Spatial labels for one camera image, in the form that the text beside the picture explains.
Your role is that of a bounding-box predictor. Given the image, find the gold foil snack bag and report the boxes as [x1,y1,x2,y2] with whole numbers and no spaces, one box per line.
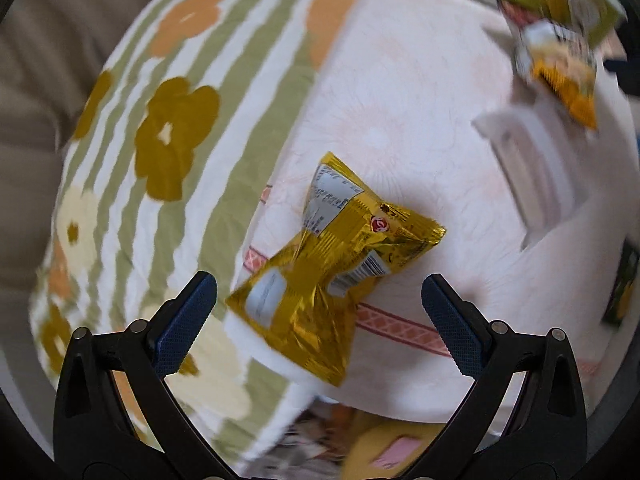
[226,153,446,387]

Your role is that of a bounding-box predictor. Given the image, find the white floral tablecloth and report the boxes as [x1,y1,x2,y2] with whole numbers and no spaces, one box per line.
[224,0,639,422]

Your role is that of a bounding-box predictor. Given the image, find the yellow stool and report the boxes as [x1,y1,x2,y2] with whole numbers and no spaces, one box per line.
[341,413,444,479]

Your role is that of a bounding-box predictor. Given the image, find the pink phone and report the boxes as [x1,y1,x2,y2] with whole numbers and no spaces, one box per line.
[371,436,421,469]

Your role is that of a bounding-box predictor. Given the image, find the yellow chips bag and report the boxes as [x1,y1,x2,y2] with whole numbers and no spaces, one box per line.
[496,0,597,130]

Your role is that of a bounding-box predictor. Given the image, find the floral striped quilt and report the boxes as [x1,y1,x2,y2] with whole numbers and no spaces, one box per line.
[28,0,377,470]

